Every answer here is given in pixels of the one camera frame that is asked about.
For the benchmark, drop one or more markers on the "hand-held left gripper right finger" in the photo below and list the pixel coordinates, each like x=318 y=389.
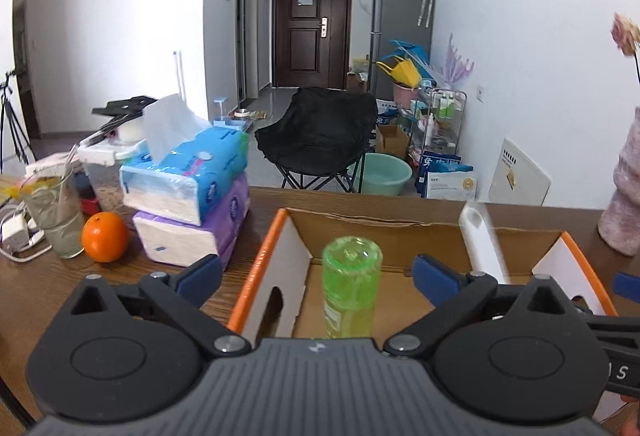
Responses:
x=435 y=283

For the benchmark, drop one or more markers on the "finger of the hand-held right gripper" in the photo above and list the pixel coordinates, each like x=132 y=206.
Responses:
x=627 y=285

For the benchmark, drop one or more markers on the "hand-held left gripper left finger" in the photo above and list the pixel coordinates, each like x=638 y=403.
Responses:
x=200 y=273

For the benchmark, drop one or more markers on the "printed cardboard box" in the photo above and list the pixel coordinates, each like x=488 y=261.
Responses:
x=390 y=236

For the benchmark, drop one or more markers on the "green spray bottle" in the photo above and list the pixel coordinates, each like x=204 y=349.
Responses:
x=350 y=286

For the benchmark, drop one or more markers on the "purple tissue pack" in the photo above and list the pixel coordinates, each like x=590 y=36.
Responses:
x=225 y=216

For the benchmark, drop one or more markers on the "pink stone vase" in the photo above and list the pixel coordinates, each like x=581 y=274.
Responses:
x=625 y=196

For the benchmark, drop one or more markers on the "white printed bag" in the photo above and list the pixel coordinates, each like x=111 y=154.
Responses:
x=452 y=186

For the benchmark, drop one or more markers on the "orange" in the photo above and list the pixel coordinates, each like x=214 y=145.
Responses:
x=105 y=237

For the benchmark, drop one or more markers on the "blue tissue pack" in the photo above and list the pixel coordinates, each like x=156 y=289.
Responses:
x=200 y=166

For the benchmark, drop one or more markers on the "green basin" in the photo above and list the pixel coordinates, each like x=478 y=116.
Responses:
x=385 y=174

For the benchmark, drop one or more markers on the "blue printed bag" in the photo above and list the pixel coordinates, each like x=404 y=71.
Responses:
x=442 y=161

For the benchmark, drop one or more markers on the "clear food container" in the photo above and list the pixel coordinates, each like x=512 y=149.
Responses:
x=105 y=186

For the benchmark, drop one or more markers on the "small red box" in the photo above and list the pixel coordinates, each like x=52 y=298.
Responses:
x=87 y=206

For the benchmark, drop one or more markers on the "white board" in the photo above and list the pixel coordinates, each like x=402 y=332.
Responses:
x=520 y=176

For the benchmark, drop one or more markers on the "brown cardboard box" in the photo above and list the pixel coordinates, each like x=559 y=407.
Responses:
x=392 y=141

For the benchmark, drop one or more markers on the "glass cup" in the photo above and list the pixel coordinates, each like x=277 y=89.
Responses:
x=55 y=226

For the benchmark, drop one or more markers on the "white tissue roll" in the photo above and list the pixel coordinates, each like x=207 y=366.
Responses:
x=131 y=130

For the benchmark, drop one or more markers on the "blue white package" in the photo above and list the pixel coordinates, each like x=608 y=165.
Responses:
x=387 y=112

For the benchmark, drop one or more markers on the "black folded stand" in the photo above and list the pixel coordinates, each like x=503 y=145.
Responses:
x=125 y=107

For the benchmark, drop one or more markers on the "white flat box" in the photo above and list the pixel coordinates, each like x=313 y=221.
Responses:
x=50 y=164

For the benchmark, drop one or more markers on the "black folding chair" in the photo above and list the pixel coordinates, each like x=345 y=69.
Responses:
x=320 y=126

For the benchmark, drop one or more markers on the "white charger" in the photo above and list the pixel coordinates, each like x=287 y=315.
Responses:
x=14 y=233

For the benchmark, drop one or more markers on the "pink bucket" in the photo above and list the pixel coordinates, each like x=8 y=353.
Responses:
x=405 y=95

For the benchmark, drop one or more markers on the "yellow flat object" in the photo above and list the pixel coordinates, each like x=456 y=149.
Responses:
x=12 y=190

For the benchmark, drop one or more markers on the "yellow bag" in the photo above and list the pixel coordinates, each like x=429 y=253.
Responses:
x=405 y=72

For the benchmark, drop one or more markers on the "small cardboard box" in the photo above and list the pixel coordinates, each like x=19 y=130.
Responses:
x=356 y=82

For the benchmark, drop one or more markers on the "blue folded item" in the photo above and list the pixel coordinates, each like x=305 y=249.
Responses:
x=410 y=50

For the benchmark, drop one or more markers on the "black tripod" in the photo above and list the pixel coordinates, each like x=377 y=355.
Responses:
x=10 y=126

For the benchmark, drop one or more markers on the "dark brown door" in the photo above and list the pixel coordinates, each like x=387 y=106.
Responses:
x=310 y=41

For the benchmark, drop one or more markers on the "grey refrigerator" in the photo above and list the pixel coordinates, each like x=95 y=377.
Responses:
x=400 y=16

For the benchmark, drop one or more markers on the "wall socket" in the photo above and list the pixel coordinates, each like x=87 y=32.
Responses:
x=481 y=94

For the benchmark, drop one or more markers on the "purple wall hangers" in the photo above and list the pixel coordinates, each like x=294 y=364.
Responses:
x=457 y=64

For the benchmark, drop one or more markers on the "wooden doorway frame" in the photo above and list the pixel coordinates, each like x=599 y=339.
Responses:
x=241 y=16

